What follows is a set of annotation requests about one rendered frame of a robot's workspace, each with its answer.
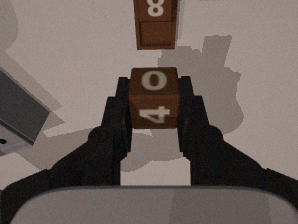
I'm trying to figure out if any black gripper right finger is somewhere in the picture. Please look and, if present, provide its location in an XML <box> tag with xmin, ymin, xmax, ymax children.
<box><xmin>177</xmin><ymin>76</ymin><xmax>298</xmax><ymax>210</ymax></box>

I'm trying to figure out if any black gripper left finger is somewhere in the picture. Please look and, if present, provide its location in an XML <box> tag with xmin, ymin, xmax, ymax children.
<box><xmin>0</xmin><ymin>77</ymin><xmax>133</xmax><ymax>224</ymax></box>

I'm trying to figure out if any brown wooden cube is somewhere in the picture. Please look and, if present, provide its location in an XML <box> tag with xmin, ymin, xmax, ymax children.
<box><xmin>138</xmin><ymin>0</ymin><xmax>173</xmax><ymax>22</ymax></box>
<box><xmin>128</xmin><ymin>67</ymin><xmax>181</xmax><ymax>129</ymax></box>

